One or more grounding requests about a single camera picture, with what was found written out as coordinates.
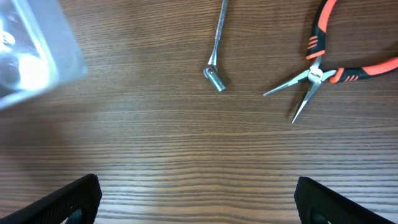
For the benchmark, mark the clear plastic container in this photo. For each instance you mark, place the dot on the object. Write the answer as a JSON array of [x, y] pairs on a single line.
[[38, 50]]

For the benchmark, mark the silver socket wrench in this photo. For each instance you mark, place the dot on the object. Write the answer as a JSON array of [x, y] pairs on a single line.
[[211, 70]]

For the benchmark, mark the orange black needle-nose pliers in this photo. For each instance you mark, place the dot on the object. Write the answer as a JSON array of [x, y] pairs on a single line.
[[316, 48]]

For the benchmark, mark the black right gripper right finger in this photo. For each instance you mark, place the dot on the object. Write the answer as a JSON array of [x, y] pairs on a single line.
[[317, 204]]

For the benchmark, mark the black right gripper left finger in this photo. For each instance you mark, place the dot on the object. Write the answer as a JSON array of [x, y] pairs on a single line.
[[76, 202]]

